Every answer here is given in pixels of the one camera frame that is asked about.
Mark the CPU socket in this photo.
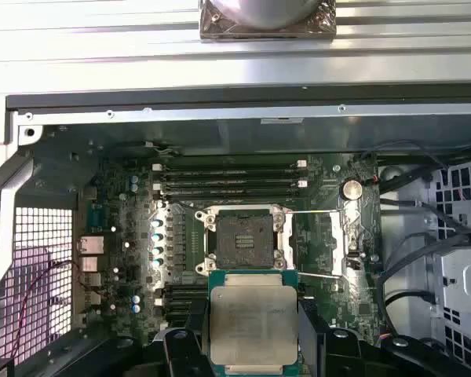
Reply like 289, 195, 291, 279
195, 203, 296, 276

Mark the black cable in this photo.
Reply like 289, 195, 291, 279
378, 197, 471, 241
378, 231, 436, 306

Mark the black and silver PC case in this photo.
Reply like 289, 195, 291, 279
0, 84, 471, 377

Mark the metal socket cover frame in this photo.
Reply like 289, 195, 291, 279
274, 203, 358, 280

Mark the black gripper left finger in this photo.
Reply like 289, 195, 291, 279
101, 302, 209, 377

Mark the thin wire locking lever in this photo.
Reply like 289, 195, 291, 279
296, 270, 343, 280
156, 200, 199, 210

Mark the blue serial port connector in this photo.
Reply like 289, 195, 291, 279
88, 203, 111, 232

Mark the silver disk bay cage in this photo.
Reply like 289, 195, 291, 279
378, 160, 471, 377

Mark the silver coin cell battery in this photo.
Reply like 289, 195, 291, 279
340, 178, 364, 200

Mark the silver-topped CPU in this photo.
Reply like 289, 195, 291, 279
206, 269, 299, 374

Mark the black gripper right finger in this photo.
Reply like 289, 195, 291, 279
298, 301, 468, 377

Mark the green motherboard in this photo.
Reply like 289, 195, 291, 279
78, 152, 389, 354

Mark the red and black wire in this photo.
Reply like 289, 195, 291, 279
13, 258, 83, 359

